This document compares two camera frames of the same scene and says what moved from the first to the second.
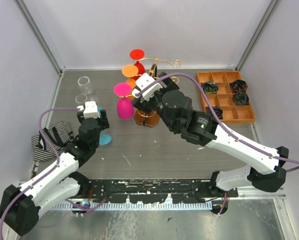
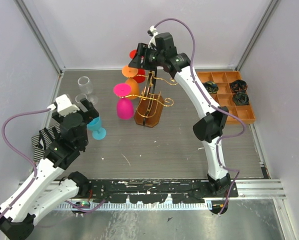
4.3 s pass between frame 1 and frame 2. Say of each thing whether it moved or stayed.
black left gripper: moved
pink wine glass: stayed
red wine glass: stayed
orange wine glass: stayed
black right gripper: moved
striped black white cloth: stayed
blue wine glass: moved
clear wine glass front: stayed
